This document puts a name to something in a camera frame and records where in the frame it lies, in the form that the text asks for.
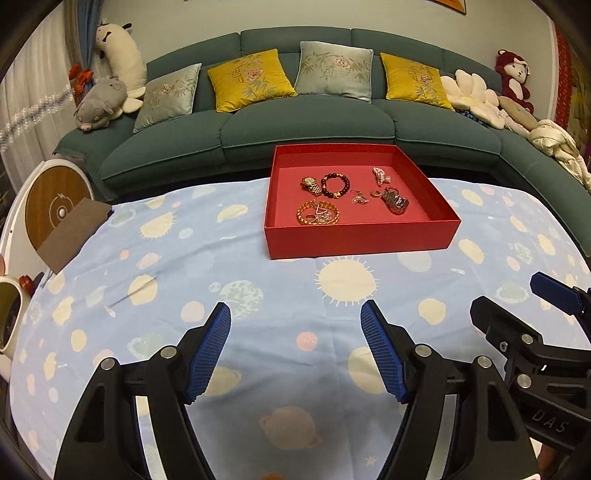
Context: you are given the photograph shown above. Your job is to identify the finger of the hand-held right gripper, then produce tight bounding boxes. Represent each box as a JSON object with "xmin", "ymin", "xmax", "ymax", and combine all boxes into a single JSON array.
[
  {"xmin": 529, "ymin": 271, "xmax": 591, "ymax": 319},
  {"xmin": 469, "ymin": 295, "xmax": 591, "ymax": 394}
]

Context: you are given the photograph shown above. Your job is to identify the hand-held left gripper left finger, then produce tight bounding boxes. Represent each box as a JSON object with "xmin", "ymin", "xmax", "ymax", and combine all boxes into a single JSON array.
[{"xmin": 54, "ymin": 302, "xmax": 232, "ymax": 480}]

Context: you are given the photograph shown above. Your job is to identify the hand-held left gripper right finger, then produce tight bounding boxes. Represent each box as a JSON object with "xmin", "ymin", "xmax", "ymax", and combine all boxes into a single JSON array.
[{"xmin": 360, "ymin": 299, "xmax": 539, "ymax": 480}]

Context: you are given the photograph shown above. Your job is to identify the red tray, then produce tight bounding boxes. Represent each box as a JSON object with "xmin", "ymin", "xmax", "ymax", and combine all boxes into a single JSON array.
[{"xmin": 264, "ymin": 144, "xmax": 461, "ymax": 261}]

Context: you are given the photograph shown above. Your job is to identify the gold chain bracelet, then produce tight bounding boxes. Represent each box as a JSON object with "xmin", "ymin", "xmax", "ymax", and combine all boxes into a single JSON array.
[{"xmin": 296, "ymin": 201, "xmax": 341, "ymax": 227}]

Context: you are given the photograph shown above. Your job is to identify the person's right hand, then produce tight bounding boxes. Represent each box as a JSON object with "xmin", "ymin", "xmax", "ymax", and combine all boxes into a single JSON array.
[{"xmin": 536, "ymin": 440, "xmax": 573, "ymax": 480}]

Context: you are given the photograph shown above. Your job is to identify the blue planet print tablecloth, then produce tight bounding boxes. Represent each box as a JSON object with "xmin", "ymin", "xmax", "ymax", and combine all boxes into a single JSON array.
[{"xmin": 9, "ymin": 178, "xmax": 591, "ymax": 480}]

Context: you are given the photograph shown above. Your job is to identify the cream blanket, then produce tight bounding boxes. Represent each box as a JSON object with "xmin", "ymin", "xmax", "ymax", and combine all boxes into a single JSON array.
[{"xmin": 529, "ymin": 119, "xmax": 591, "ymax": 192}]

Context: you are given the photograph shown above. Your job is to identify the brown plush cushion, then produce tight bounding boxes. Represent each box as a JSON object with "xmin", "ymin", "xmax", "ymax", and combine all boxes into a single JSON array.
[{"xmin": 499, "ymin": 95, "xmax": 539, "ymax": 127}]

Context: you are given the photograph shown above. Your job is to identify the brown cardboard sheet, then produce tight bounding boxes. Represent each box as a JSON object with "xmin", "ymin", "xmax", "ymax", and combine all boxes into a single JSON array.
[{"xmin": 36, "ymin": 198, "xmax": 114, "ymax": 274}]

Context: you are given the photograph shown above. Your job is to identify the white rounded appliance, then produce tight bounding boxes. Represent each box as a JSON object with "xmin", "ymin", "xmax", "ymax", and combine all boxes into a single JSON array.
[{"xmin": 0, "ymin": 274, "xmax": 31, "ymax": 365}]

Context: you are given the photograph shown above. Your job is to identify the white flower cushion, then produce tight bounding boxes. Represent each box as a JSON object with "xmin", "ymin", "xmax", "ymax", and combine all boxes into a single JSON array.
[{"xmin": 440, "ymin": 69, "xmax": 502, "ymax": 131}]

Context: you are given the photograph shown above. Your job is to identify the red monkey plush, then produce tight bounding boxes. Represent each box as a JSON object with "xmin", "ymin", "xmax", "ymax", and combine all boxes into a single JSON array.
[{"xmin": 495, "ymin": 48, "xmax": 535, "ymax": 115}]

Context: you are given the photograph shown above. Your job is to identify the round wooden-top side table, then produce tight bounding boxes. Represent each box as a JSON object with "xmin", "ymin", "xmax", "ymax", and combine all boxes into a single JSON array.
[{"xmin": 0, "ymin": 157, "xmax": 95, "ymax": 287}]

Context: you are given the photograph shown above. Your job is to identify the green sofa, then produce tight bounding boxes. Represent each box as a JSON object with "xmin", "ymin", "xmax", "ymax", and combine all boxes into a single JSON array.
[{"xmin": 52, "ymin": 28, "xmax": 591, "ymax": 257}]

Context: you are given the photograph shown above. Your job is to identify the yellow embroidered cushion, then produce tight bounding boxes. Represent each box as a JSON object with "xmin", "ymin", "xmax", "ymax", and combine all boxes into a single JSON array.
[
  {"xmin": 208, "ymin": 48, "xmax": 298, "ymax": 113},
  {"xmin": 379, "ymin": 52, "xmax": 455, "ymax": 110}
]

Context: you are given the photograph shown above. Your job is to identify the grey-green embroidered cushion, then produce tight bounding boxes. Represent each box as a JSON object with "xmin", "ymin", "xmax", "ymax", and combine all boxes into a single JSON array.
[
  {"xmin": 294, "ymin": 41, "xmax": 374, "ymax": 103},
  {"xmin": 133, "ymin": 63, "xmax": 203, "ymax": 134}
]

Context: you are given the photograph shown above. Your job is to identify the grey pig plush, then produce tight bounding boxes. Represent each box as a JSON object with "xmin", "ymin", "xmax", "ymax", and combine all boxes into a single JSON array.
[{"xmin": 74, "ymin": 76, "xmax": 129, "ymax": 134}]

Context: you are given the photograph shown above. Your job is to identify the red knot ornament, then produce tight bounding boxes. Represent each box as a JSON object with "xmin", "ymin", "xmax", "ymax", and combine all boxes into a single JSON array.
[{"xmin": 68, "ymin": 64, "xmax": 94, "ymax": 90}]

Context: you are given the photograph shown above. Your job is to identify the white cow plush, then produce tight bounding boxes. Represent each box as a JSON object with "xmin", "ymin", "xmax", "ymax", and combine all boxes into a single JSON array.
[{"xmin": 95, "ymin": 19, "xmax": 148, "ymax": 114}]

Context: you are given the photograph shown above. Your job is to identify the white sheer curtain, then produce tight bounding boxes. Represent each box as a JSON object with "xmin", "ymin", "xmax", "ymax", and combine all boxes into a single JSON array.
[{"xmin": 0, "ymin": 9, "xmax": 93, "ymax": 185}]

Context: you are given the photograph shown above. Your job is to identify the blue curtain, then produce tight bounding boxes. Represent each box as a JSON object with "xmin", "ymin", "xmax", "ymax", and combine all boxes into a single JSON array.
[{"xmin": 65, "ymin": 0, "xmax": 100, "ymax": 93}]

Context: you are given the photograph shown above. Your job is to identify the dark red bead bracelet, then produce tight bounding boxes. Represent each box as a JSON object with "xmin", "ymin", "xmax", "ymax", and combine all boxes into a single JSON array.
[{"xmin": 320, "ymin": 172, "xmax": 352, "ymax": 200}]

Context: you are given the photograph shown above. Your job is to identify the red hanging wall ornament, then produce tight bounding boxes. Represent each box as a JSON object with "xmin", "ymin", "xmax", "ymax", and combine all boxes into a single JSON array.
[{"xmin": 551, "ymin": 23, "xmax": 578, "ymax": 121}]

